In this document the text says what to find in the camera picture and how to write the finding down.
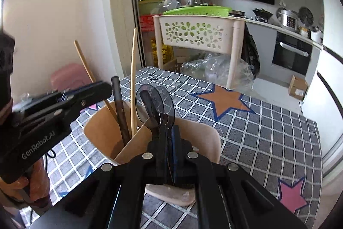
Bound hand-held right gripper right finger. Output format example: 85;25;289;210
171;126;308;229

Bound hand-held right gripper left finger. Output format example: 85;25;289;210
29;126;172;229

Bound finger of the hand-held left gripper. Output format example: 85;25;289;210
12;81;106;118
13;83;112;135

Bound beige plastic utensil holder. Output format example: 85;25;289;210
84;100;221;206

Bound person's left hand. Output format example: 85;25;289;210
0;158;51;215

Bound pink plastic stool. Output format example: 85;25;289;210
50;63;93;91

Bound gold foil packages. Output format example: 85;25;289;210
150;38;175;67

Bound red plastic basket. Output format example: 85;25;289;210
139;14;155;32

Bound clear plastic bag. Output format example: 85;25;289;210
180;53;254;90

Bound grey checked star tablecloth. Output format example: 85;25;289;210
20;66;322;229

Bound yellow plastic basin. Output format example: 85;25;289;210
138;0;165;16

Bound black garbage bag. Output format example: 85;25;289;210
241;25;261;79

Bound beige flower-cutout storage rack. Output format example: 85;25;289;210
153;14;245;88

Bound cardboard box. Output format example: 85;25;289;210
288;75;309;101

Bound green plastic basket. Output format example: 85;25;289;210
162;6;233;17

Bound grey kitchen counter cabinet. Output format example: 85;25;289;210
241;17;322;85

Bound black built-in oven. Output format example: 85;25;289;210
272;32;313;76

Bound white refrigerator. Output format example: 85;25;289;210
301;0;343;173

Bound black wok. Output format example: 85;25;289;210
253;8;274;19

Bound silver pressure cooker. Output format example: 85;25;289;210
277;8;299;29

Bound white rice cooker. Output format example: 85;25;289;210
311;26;323;43

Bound black desk fan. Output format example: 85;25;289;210
298;6;314;26

